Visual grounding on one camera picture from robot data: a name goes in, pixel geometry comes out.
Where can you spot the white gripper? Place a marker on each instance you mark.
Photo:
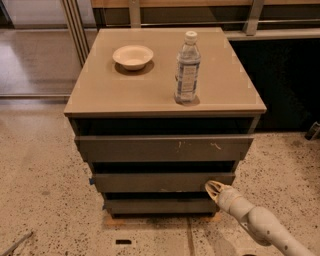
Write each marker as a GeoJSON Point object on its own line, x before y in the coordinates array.
{"type": "Point", "coordinates": [227, 197]}

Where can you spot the grey drawer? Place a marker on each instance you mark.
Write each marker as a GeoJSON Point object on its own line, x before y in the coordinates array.
{"type": "Point", "coordinates": [172, 148]}
{"type": "Point", "coordinates": [158, 182]}
{"type": "Point", "coordinates": [160, 206]}

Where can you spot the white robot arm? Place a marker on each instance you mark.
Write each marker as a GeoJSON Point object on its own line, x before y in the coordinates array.
{"type": "Point", "coordinates": [260, 223]}

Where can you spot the grey drawer cabinet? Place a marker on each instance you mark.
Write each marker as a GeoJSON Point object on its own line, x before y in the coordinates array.
{"type": "Point", "coordinates": [109, 100]}

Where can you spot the grey bottom drawer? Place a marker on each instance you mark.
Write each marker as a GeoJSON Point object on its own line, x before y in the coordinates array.
{"type": "Point", "coordinates": [160, 206]}

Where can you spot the grey top drawer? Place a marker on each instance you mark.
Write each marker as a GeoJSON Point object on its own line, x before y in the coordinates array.
{"type": "Point", "coordinates": [172, 148]}

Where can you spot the black object at right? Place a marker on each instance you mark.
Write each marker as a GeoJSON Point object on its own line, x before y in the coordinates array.
{"type": "Point", "coordinates": [313, 132]}

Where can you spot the clear plastic water bottle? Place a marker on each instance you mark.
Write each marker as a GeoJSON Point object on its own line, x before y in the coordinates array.
{"type": "Point", "coordinates": [187, 67]}

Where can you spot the blue tape piece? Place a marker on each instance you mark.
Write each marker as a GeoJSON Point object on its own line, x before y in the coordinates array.
{"type": "Point", "coordinates": [91, 181]}

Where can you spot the white ceramic bowl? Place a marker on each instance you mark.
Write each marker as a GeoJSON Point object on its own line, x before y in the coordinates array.
{"type": "Point", "coordinates": [133, 57]}

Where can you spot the wooden railing with posts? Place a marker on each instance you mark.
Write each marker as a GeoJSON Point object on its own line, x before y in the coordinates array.
{"type": "Point", "coordinates": [239, 19]}

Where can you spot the grey metal rod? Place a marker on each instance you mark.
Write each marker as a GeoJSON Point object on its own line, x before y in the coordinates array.
{"type": "Point", "coordinates": [15, 245]}

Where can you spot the metal window frame post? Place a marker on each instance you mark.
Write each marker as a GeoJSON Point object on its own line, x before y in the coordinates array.
{"type": "Point", "coordinates": [75, 26]}

